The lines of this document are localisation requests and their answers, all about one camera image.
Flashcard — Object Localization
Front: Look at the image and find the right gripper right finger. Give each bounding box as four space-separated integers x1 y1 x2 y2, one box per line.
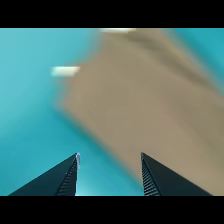
140 152 213 197

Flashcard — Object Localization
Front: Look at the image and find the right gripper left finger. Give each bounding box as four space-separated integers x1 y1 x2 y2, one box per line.
8 152 81 197

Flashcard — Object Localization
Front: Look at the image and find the tan shirt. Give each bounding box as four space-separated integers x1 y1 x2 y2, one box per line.
56 28 224 197

